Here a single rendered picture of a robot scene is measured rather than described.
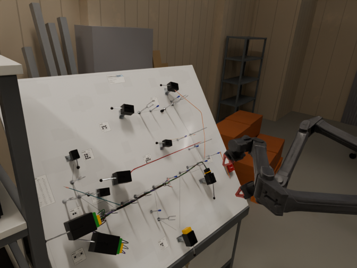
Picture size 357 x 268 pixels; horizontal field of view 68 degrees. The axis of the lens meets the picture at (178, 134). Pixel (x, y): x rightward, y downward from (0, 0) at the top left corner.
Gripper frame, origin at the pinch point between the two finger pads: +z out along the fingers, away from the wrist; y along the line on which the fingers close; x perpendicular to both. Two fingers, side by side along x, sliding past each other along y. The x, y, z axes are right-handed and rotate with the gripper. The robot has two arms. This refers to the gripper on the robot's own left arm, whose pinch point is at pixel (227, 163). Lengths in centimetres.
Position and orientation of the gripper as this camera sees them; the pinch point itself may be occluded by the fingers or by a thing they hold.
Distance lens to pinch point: 142.2
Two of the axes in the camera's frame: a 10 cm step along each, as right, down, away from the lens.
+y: -7.3, 1.9, -6.6
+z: -4.0, 6.6, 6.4
